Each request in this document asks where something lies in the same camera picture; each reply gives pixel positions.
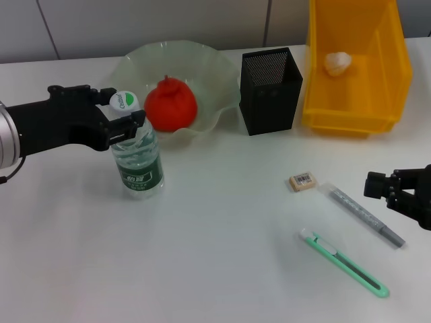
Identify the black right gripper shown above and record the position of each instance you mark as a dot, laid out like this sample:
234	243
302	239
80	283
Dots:
417	198

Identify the black mesh pen holder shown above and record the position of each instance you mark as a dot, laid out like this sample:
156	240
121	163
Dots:
269	101

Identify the orange fruit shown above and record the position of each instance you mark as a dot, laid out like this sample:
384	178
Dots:
171	104

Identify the green utility knife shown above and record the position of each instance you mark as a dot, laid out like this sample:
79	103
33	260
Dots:
347	266

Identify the clear green-label water bottle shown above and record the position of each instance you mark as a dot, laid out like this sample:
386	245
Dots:
138	168

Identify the beige barcode eraser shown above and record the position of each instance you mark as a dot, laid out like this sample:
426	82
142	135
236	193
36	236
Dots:
303	181

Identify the grey marker pen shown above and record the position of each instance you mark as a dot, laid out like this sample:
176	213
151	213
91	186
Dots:
367	217

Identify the green wavy glass fruit bowl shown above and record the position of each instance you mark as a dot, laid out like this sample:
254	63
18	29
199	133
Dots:
205	80

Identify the yellow plastic bin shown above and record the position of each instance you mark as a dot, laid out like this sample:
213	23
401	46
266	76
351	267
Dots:
350	101

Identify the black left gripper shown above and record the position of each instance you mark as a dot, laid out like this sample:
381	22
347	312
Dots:
60	121

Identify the white paper ball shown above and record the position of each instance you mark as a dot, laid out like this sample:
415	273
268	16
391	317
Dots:
336	64

